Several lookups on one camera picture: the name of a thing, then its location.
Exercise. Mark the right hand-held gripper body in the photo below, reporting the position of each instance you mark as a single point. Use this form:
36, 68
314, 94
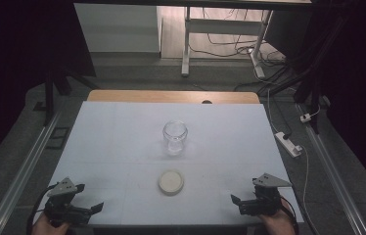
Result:
264, 202

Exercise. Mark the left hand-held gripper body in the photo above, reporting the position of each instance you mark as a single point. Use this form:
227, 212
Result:
62, 210

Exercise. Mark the beige round jar lid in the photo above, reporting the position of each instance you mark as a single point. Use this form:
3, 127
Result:
171, 182

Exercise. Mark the clear glass jar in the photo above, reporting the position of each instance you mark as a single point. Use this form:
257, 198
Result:
175, 138

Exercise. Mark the person's left hand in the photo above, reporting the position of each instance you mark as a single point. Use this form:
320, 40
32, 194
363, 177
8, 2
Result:
49, 228

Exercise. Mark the person's right hand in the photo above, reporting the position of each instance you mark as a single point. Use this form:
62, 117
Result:
277, 225

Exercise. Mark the white power strip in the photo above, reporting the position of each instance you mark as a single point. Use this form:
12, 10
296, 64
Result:
288, 144

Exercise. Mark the white table sheet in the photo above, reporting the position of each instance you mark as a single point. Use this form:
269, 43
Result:
112, 147

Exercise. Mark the small white adapter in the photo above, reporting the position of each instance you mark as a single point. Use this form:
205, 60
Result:
305, 117

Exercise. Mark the black metal stand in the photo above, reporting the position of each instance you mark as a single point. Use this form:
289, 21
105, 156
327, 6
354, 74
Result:
49, 98
314, 98

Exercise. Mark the wooden table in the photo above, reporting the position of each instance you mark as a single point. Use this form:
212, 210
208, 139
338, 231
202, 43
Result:
145, 96

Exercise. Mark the black curtain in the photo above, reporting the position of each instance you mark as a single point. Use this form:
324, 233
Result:
363, 98
14, 65

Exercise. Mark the white-legged desk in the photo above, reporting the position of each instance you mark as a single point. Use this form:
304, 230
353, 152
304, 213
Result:
186, 49

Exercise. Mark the white partition panel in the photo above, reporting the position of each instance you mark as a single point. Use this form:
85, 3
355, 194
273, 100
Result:
119, 29

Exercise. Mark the aluminium floor rail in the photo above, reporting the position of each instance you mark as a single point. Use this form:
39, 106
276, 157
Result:
24, 173
334, 176

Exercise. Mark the black rectangular floor frame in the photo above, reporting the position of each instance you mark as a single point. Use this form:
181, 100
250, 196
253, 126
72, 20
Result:
51, 138

